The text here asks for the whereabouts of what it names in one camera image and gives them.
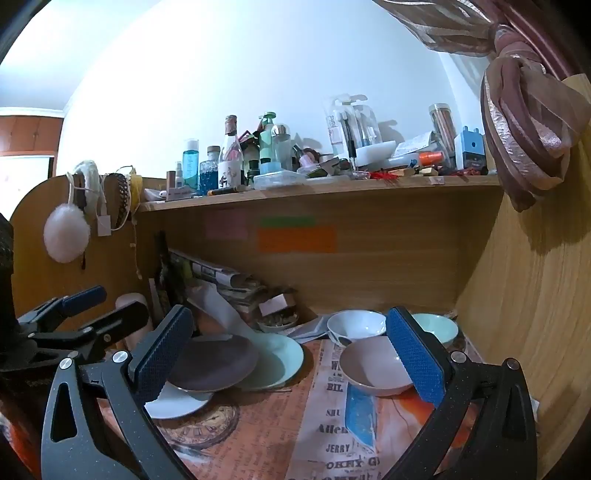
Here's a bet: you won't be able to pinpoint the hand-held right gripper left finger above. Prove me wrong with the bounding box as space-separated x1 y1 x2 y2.
41 305 195 480

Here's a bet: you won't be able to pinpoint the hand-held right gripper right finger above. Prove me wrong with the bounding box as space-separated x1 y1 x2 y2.
385 305 539 480

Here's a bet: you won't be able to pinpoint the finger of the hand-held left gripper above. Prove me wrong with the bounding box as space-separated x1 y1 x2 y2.
16 285 108 333
28 300 151 365

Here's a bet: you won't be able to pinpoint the mint green bowl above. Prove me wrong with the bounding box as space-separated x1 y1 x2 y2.
410 313 460 349

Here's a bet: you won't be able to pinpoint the pink bowl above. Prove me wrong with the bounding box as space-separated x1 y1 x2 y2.
338 340 415 398

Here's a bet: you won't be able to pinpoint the white plate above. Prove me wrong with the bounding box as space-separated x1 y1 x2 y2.
144 383 214 421

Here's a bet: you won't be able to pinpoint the white patterned bowl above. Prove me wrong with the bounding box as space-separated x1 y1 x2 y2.
326 309 387 348

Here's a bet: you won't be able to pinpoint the mint green plate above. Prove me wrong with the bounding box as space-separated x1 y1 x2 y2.
240 332 305 393

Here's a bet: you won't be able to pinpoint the pale pink mug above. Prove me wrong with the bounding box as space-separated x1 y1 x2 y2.
115 292 151 352

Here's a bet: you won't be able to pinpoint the dark wine bottle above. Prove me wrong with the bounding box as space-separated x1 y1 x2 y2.
154 231 175 324

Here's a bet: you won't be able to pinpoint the white fluffy earmuffs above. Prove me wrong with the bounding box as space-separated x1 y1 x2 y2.
44 159 102 264

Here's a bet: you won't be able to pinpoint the white paper sheet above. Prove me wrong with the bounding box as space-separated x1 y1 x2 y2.
187 281 259 342

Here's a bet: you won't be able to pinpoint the stack of folded newspapers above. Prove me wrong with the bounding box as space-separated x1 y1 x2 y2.
168 249 269 319

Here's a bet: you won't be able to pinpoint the grey crumpled paper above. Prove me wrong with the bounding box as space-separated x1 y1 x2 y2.
291 314 333 344

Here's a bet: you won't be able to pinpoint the patterned hairband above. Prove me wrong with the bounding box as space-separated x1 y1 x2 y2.
104 172 132 229

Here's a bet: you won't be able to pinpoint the small dish of trinkets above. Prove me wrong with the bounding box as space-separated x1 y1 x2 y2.
256 311 298 334

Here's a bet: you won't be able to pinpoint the brown vintage print paper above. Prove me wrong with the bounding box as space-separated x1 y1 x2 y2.
97 342 324 480

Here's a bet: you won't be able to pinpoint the small white box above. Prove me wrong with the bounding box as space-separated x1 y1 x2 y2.
259 292 297 317

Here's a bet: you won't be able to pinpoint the pink sticky note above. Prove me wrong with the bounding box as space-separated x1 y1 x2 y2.
205 215 249 239

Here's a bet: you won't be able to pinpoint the wooden wardrobe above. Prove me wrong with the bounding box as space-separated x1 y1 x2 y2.
0 107 64 155

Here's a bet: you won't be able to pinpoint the orange sticky note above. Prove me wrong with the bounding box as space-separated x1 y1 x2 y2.
257 226 338 254

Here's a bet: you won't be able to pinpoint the tall blue liquid bottle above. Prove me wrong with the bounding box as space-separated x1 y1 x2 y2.
181 138 199 191

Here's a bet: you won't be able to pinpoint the blue jar with cork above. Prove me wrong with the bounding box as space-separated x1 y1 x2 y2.
199 146 221 195

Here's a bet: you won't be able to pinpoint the green sticky note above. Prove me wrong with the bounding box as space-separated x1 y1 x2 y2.
259 217 316 228

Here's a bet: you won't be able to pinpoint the clear glass corked bottle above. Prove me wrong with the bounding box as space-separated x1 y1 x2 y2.
219 115 245 188

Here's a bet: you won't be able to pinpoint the clear plastic container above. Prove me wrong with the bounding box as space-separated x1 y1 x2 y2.
253 170 306 190

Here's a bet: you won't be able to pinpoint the blue box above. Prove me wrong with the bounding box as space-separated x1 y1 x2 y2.
455 126 488 174

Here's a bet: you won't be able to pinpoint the green pump bottle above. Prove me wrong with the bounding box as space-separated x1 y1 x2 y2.
259 112 278 174

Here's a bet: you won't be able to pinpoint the clear canister of sticks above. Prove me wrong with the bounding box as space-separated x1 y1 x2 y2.
428 104 455 154

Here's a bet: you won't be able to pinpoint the frosted bottle silver cap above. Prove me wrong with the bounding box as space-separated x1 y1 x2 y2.
271 124 293 171

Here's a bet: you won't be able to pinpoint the packaged brush blister pack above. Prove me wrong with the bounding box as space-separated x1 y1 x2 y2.
325 95 382 160

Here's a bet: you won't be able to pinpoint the brown tied curtain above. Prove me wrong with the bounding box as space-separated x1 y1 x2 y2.
372 0 591 213

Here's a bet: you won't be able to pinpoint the white hanging cable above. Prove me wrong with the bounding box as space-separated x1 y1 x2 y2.
130 217 141 282

